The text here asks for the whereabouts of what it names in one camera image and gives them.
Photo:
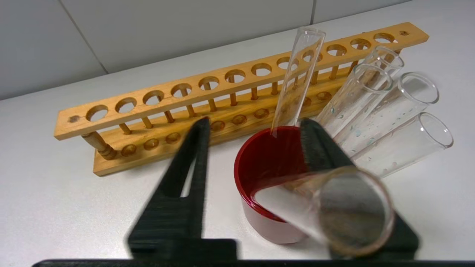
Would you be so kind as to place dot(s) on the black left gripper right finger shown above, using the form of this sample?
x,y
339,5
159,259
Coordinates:
x,y
319,148

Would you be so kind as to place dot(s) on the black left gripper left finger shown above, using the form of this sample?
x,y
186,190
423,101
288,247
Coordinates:
x,y
178,207

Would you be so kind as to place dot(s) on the red pigment test tube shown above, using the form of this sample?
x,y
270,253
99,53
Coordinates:
x,y
334,207

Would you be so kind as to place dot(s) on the yellow pigment test tube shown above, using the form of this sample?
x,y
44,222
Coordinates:
x,y
297,81

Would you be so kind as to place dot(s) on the empty clear glass test tube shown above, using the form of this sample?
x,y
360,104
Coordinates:
x,y
352,100
389,61
386,118
404,152

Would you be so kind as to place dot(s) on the wooden test tube rack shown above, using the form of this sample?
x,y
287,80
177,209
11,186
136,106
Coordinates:
x,y
156,111

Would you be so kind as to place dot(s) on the red plastic cup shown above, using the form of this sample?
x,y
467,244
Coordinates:
x,y
267,159

